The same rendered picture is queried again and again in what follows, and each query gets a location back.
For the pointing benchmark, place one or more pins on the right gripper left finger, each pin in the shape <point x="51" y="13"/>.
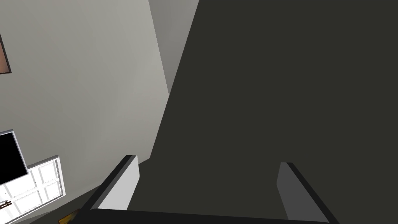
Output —
<point x="119" y="186"/>

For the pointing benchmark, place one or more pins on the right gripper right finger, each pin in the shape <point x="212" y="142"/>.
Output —
<point x="295" y="194"/>

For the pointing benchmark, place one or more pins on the white panelled cabinet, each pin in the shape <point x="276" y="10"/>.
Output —
<point x="34" y="189"/>

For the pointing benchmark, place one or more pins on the dark grey cupboard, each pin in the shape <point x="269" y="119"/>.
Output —
<point x="264" y="102"/>

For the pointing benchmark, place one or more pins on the black flat screen television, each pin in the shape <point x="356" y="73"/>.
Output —
<point x="9" y="158"/>

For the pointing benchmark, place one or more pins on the brown framed wall picture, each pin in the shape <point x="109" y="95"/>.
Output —
<point x="3" y="59"/>

